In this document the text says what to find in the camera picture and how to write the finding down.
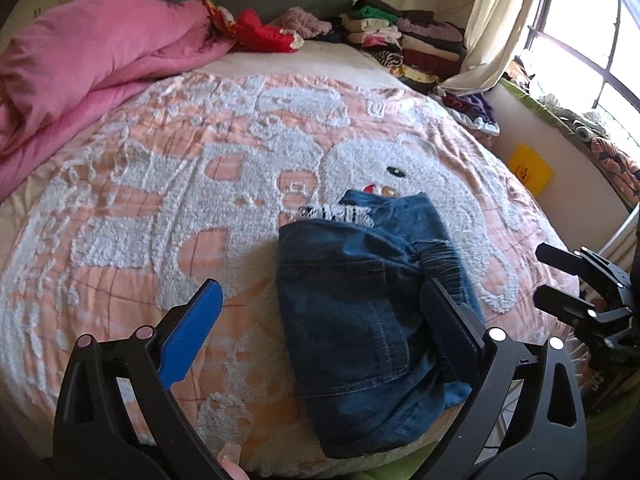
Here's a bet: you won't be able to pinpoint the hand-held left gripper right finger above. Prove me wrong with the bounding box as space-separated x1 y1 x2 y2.
415 276 588 480

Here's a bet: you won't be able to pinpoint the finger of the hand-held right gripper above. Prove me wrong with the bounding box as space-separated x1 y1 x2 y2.
535 242 631 291
533 284 633 331

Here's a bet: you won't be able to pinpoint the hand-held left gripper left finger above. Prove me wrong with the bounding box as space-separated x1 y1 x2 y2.
52 278 236 480

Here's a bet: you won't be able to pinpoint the blue pants with lace hem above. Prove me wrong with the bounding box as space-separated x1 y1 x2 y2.
275 189 486 460

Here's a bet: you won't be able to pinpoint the person's left hand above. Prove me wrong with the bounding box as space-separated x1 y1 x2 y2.
215 442 246 480

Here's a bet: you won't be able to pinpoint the yellow card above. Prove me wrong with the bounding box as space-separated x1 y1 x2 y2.
507 143 555 192

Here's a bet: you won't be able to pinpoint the orange patterned cloth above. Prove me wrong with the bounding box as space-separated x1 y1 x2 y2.
590 135 640 196

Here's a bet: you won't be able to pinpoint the peach and white printed blanket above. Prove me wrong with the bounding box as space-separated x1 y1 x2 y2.
0 70 583 478

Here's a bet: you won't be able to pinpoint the grey cloth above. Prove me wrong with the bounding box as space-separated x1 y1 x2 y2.
542 92 608 141

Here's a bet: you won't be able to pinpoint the stack of folded clothes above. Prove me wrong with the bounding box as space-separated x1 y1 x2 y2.
440 91 501 136
320 0 468 96

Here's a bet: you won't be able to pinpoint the window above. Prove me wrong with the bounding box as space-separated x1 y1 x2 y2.
515 0 640 171

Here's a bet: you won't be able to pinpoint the cream curtain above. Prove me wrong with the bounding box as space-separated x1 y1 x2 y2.
432 0 553 96

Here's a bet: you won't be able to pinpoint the pink quilt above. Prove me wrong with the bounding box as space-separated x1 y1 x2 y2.
0 0 238 201

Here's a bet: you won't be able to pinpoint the red patterned cloth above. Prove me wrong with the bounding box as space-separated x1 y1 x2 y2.
200 0 303 53

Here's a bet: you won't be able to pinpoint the mauve fluffy cloth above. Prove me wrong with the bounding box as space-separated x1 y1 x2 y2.
272 6 333 41

